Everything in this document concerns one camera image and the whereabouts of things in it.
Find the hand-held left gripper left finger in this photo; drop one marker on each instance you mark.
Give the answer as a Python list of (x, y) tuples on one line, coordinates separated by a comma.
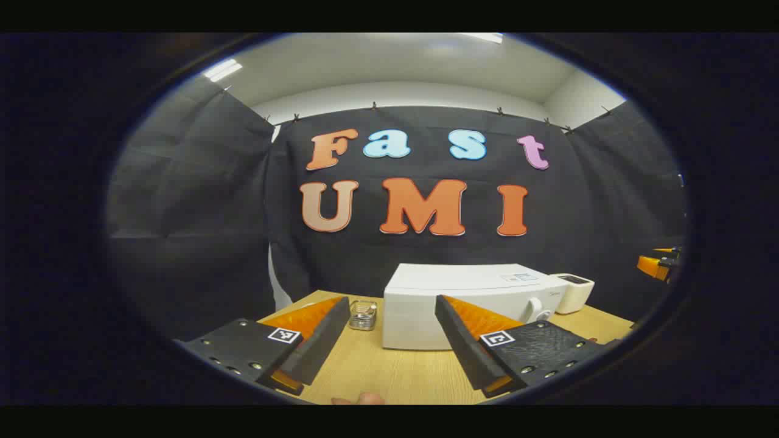
[(322, 340)]

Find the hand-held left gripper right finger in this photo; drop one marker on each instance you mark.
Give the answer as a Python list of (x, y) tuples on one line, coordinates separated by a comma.
[(465, 347)]

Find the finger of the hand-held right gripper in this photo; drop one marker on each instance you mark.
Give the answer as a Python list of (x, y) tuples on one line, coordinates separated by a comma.
[(650, 265)]

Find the white microwave oven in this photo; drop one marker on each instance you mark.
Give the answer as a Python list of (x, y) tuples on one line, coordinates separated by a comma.
[(420, 304)]

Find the white toaster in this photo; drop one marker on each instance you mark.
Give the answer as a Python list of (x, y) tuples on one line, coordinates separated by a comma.
[(572, 295)]

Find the ceiling light panel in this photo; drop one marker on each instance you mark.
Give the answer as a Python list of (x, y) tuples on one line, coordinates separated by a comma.
[(222, 70), (485, 38)]

